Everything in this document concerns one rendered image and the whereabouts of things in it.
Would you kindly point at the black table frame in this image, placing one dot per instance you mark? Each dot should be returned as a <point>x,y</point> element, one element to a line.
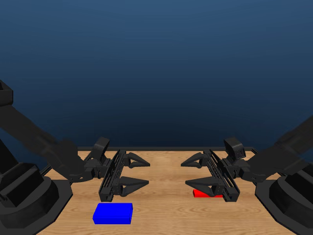
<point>171,148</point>

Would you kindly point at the thin red peg bar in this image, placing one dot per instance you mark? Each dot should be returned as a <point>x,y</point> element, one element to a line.
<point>199,194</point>

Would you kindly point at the blue hollow socket block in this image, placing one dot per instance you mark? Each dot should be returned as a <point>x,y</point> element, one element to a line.
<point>112,213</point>

